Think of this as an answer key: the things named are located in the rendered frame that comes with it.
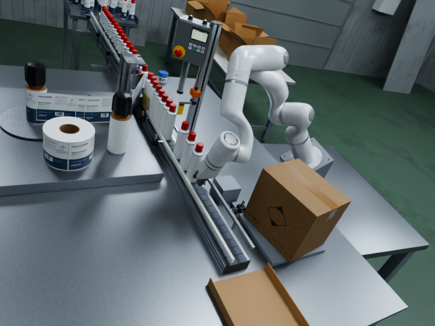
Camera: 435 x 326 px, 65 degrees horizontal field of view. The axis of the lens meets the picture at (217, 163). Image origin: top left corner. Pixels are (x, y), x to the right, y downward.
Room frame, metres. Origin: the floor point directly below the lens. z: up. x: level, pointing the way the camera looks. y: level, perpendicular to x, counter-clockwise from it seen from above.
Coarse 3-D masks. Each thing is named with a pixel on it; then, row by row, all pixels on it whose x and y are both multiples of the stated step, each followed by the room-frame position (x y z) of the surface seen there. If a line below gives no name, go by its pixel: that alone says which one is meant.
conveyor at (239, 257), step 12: (156, 132) 1.59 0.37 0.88; (168, 144) 1.51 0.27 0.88; (168, 156) 1.41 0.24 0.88; (204, 192) 1.22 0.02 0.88; (204, 204) 1.14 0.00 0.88; (204, 216) 1.07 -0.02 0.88; (216, 216) 1.10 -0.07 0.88; (228, 228) 1.05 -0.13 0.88; (216, 240) 0.97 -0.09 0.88; (228, 240) 0.99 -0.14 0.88; (240, 252) 0.94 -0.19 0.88; (228, 264) 0.88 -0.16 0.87
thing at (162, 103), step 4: (164, 96) 1.62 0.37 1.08; (160, 100) 1.64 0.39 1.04; (164, 100) 1.62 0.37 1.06; (160, 104) 1.62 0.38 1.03; (164, 104) 1.62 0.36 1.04; (160, 108) 1.62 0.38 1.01; (160, 112) 1.61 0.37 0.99; (160, 116) 1.61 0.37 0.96; (156, 120) 1.62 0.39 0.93; (160, 120) 1.61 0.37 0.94; (156, 124) 1.62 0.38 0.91
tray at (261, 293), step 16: (256, 272) 0.91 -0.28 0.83; (272, 272) 0.92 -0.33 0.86; (224, 288) 0.80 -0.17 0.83; (240, 288) 0.82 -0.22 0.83; (256, 288) 0.84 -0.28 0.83; (272, 288) 0.86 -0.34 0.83; (224, 304) 0.71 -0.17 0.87; (240, 304) 0.76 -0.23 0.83; (256, 304) 0.78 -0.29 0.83; (272, 304) 0.80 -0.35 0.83; (288, 304) 0.82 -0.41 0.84; (240, 320) 0.70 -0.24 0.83; (256, 320) 0.72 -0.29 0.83; (272, 320) 0.73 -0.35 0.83; (288, 320) 0.75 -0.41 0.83; (304, 320) 0.75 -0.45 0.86
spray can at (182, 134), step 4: (184, 124) 1.41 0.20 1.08; (188, 124) 1.42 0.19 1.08; (180, 128) 1.42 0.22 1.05; (184, 128) 1.41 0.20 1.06; (180, 132) 1.40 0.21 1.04; (184, 132) 1.40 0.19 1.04; (188, 132) 1.42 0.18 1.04; (180, 136) 1.40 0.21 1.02; (184, 136) 1.40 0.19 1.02; (176, 140) 1.41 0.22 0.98; (180, 140) 1.40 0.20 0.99; (184, 140) 1.41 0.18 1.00; (176, 144) 1.40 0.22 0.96; (180, 144) 1.40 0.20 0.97; (176, 148) 1.40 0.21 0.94; (180, 148) 1.40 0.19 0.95; (176, 152) 1.40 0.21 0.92; (180, 152) 1.40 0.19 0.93; (176, 156) 1.40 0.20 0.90; (180, 156) 1.40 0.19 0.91
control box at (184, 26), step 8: (184, 16) 1.70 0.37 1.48; (184, 24) 1.64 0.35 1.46; (192, 24) 1.64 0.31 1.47; (200, 24) 1.65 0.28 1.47; (208, 24) 1.70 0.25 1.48; (176, 32) 1.64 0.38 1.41; (184, 32) 1.64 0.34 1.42; (176, 40) 1.64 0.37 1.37; (184, 40) 1.64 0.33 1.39; (192, 40) 1.64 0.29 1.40; (208, 40) 1.64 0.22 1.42; (176, 48) 1.64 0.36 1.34; (184, 48) 1.64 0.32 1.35; (176, 56) 1.64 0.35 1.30; (184, 56) 1.64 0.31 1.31; (192, 56) 1.64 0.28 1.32; (200, 56) 1.64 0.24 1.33; (200, 64) 1.64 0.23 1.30
